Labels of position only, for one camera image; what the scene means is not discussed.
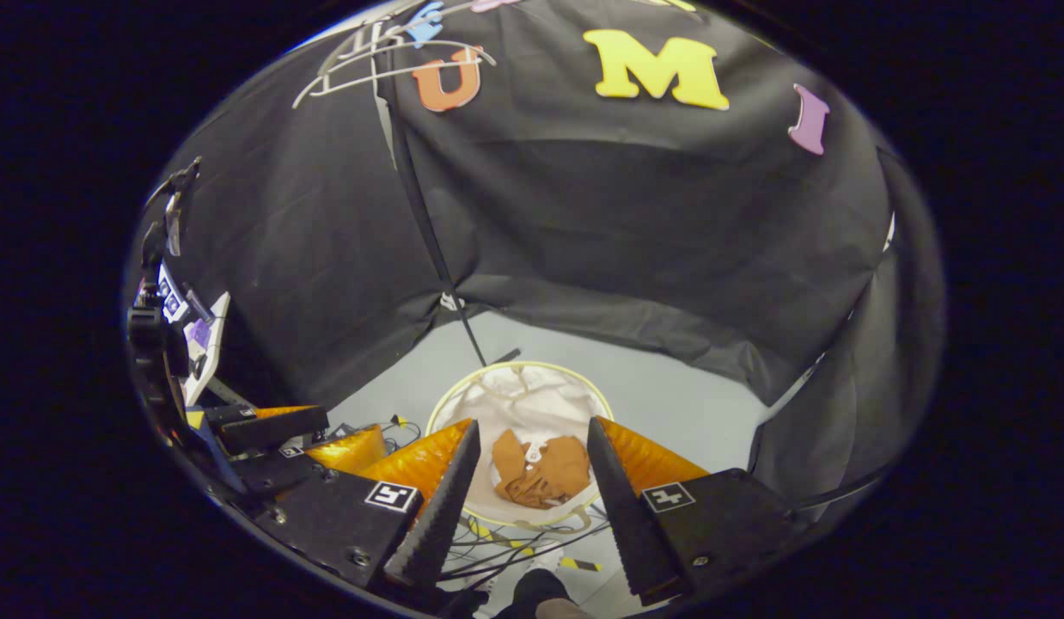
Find yellow black striped tape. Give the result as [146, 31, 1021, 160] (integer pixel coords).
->
[468, 516, 603, 573]

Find person's black shoe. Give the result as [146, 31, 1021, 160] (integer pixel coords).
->
[493, 567, 597, 619]

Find black backdrop cloth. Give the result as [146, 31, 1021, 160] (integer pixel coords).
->
[128, 0, 945, 517]

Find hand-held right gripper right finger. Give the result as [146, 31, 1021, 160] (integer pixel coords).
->
[585, 416, 801, 607]

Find brown shirt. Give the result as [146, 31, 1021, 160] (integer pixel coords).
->
[492, 428, 593, 510]

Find computer monitor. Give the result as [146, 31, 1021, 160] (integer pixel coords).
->
[156, 262, 232, 407]

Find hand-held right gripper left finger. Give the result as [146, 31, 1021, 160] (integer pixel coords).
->
[250, 418, 483, 594]

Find white clothes hanger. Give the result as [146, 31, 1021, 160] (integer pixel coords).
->
[321, 4, 464, 78]
[293, 39, 498, 109]

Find black clothes rack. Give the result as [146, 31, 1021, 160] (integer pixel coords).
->
[370, 34, 524, 371]

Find black floor cables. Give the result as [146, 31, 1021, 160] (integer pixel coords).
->
[326, 413, 612, 587]

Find cream laundry hamper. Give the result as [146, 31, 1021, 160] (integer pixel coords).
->
[425, 359, 613, 528]

